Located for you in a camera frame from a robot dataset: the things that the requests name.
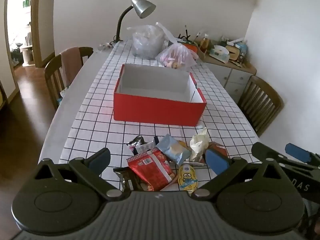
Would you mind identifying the brown red chip bag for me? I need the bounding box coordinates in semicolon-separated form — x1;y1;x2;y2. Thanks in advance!
208;141;228;158

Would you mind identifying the cream snack bag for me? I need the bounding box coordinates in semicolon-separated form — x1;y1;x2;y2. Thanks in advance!
189;127;210;161

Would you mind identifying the yellow minion snack pack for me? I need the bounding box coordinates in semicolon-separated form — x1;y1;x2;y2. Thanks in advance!
177;164;198;194

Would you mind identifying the black snack bar pack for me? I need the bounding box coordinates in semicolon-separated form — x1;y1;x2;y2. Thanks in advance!
113;167;143;192

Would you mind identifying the light blue snack pack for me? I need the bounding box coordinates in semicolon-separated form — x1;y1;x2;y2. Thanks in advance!
156;134;191;166

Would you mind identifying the silver black foil pack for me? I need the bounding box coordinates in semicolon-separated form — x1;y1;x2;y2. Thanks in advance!
126;135;159;155

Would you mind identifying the red snack bag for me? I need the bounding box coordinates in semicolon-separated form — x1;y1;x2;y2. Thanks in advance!
127;147;176;191

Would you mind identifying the yellow small snack pack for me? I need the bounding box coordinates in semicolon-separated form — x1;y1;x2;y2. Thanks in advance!
178;140;189;149

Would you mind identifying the right wooden chair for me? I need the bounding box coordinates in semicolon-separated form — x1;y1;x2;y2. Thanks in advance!
238;75;284;137

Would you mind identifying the wooden chair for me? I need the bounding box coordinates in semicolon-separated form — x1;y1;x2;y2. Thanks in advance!
238;75;284;137
44;47;93;110

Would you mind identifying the white sideboard cabinet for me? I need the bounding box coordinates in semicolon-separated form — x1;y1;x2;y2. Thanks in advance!
197;47;257;102

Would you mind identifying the red cardboard box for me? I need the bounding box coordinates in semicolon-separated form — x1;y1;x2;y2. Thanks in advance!
113;64;207;126

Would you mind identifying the left wooden chair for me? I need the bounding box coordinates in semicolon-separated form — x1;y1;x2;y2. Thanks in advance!
44;47;93;110

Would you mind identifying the yellow retro radio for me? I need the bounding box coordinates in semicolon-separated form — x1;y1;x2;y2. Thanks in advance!
226;45;240;61

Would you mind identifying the tissue box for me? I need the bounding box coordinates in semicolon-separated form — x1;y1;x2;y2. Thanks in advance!
209;45;230;63

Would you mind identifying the pink snack plastic bag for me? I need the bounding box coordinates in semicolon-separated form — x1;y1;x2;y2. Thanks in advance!
156;43;199;71

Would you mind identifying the amber glass bottle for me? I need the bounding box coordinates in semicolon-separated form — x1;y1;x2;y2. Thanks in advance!
200;34;210;54

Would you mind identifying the orange lunch bag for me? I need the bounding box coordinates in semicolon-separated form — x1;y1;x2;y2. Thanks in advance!
183;43;198;54

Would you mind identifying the clear plastic bag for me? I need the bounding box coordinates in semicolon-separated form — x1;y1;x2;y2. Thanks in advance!
127;22;178;60

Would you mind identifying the silver desk lamp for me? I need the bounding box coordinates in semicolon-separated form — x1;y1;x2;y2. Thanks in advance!
109;0;157;46

